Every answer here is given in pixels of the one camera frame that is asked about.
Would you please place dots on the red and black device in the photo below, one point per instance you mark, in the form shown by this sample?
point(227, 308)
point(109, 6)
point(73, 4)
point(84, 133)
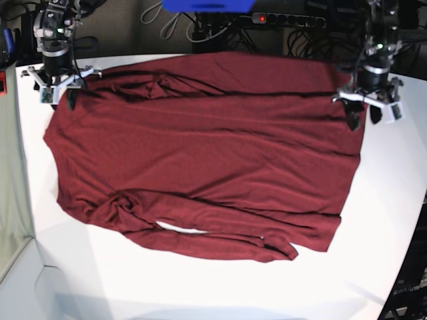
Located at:
point(3, 83)

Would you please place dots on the blue box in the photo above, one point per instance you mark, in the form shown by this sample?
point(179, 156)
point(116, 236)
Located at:
point(208, 6)

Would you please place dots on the grey fabric side panel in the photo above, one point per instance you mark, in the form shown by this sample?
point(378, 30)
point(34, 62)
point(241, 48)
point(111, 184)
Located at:
point(16, 222)

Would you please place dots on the dark red t-shirt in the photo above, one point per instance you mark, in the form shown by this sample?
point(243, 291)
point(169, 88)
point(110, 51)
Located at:
point(228, 155)

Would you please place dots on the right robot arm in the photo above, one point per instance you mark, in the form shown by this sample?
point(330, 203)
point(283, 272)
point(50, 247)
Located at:
point(54, 30)

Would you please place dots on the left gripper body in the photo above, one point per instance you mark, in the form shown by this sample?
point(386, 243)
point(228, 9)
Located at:
point(371, 86)

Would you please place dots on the black power strip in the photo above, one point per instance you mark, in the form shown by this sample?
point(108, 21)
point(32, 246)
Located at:
point(288, 20)

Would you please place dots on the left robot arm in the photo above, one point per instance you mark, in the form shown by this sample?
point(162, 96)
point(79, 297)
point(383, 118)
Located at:
point(381, 41)

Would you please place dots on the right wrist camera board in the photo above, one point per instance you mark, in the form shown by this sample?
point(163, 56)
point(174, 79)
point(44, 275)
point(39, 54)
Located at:
point(46, 95)

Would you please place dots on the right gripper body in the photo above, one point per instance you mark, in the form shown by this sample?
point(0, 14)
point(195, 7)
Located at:
point(60, 73)

